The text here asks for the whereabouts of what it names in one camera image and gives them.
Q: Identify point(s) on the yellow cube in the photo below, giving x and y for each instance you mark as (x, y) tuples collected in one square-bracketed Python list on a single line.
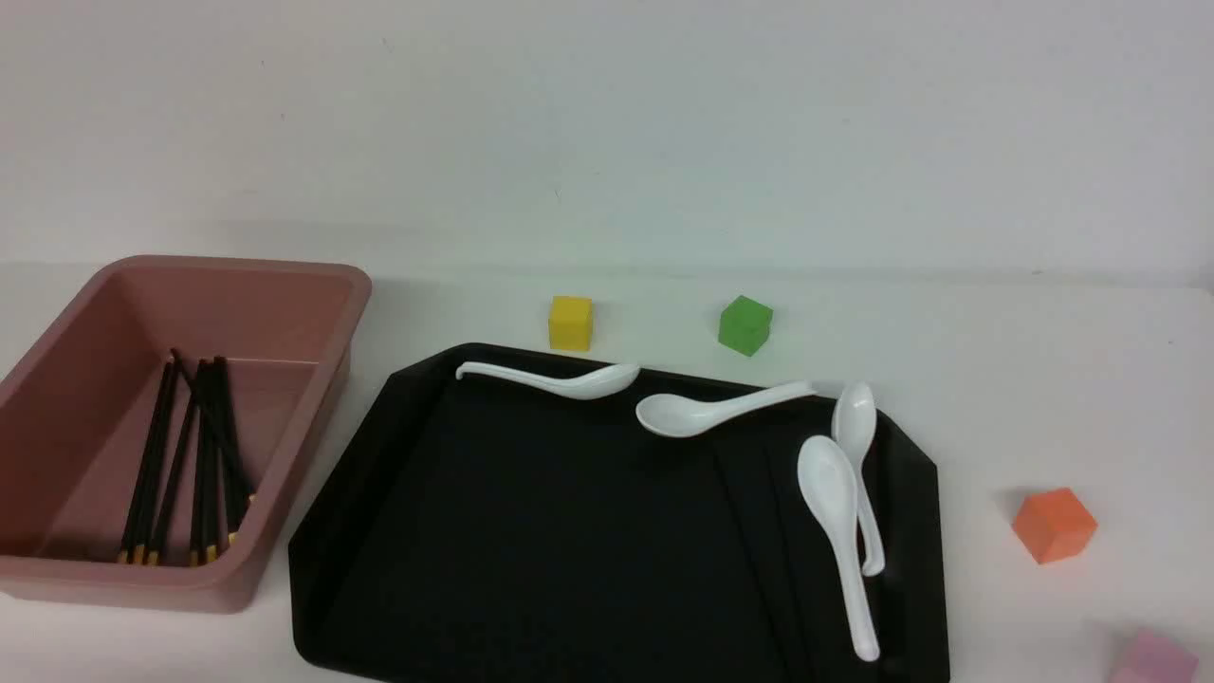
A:
[(571, 324)]

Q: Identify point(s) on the white spoon top left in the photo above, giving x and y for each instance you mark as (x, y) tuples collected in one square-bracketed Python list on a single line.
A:
[(600, 383)]

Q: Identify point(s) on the white spoon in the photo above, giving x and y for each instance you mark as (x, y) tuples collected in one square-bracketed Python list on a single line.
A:
[(853, 428), (600, 383), (674, 416), (827, 485)]

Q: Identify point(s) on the white spoon top middle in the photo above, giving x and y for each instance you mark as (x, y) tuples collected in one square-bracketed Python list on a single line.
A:
[(674, 416)]

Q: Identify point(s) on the green cube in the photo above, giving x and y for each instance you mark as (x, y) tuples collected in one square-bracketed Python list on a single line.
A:
[(744, 325)]

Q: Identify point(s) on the black plastic tray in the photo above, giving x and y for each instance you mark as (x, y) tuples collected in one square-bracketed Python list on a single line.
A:
[(476, 530)]

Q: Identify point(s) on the white spoon front right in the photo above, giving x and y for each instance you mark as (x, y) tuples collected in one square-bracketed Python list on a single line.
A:
[(827, 485)]

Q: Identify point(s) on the white spoon far right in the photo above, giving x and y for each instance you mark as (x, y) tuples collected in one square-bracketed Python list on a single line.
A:
[(853, 428)]

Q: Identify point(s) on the black chopstick diagonal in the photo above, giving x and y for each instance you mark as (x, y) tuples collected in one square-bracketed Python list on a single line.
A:
[(217, 424)]

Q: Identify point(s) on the black chopstick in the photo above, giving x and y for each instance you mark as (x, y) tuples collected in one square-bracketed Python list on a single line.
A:
[(135, 511), (148, 521), (213, 531), (197, 539), (164, 518)]

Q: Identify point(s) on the orange cube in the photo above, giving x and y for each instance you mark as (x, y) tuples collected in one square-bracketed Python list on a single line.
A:
[(1054, 525)]

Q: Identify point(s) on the black chopstick middle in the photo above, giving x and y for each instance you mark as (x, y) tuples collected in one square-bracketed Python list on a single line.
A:
[(164, 518)]

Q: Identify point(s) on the black chopstick leftmost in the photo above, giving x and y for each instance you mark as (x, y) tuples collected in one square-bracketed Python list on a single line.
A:
[(135, 511)]

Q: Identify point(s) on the pink plastic bin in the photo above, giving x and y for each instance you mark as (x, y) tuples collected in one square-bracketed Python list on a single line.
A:
[(75, 413)]

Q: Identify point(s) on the pink cube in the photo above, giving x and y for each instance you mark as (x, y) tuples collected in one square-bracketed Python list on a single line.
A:
[(1150, 656)]

